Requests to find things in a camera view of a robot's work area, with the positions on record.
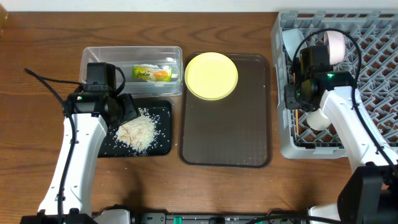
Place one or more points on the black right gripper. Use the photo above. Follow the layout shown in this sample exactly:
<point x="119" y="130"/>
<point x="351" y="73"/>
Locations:
<point x="291" y="103"/>

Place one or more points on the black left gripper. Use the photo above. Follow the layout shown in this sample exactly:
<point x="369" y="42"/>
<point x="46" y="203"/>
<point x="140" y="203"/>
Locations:
<point x="130" y="109"/>

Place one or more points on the wooden chopstick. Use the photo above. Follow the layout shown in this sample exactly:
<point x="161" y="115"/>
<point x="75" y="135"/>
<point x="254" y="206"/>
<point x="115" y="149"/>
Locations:
<point x="296" y="111"/>

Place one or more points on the pale green cup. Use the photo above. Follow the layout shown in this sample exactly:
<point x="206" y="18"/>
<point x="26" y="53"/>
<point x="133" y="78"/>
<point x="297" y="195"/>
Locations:
<point x="318" y="120"/>

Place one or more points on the rice and peanut shell waste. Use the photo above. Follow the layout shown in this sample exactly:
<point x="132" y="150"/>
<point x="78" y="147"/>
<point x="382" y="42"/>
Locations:
<point x="139" y="135"/>

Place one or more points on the green snack wrapper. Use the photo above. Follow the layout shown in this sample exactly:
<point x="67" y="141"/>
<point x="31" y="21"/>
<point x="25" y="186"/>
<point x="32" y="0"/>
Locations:
<point x="152" y="73"/>

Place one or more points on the light blue bowl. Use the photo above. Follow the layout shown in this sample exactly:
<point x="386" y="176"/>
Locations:
<point x="292" y="38"/>

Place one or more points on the pink bowl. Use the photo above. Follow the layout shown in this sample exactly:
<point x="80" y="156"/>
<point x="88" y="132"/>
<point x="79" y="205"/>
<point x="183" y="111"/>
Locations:
<point x="335" y="43"/>

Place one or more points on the yellow plate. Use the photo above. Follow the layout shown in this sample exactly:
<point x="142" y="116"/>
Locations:
<point x="211" y="76"/>

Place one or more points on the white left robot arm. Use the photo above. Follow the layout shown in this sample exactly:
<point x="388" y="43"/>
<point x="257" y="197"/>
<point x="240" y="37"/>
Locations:
<point x="88" y="118"/>

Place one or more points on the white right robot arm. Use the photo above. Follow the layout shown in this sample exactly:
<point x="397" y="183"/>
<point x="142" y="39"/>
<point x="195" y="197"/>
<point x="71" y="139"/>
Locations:
<point x="370" y="195"/>

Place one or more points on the black waste tray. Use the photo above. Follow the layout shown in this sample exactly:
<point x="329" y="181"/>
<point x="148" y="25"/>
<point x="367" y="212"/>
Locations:
<point x="163" y="108"/>

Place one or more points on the clear plastic waste bin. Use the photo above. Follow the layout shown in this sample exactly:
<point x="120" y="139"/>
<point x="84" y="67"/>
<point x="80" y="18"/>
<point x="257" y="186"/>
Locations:
<point x="125" y="57"/>

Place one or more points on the grey dishwasher rack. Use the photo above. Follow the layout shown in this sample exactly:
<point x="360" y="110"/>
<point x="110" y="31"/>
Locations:
<point x="376" y="35"/>

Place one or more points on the brown serving tray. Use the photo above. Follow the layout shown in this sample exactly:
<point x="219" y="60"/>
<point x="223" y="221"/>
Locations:
<point x="235" y="131"/>

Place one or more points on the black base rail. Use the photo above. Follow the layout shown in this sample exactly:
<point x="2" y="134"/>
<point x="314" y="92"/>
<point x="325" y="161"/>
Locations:
<point x="163" y="216"/>

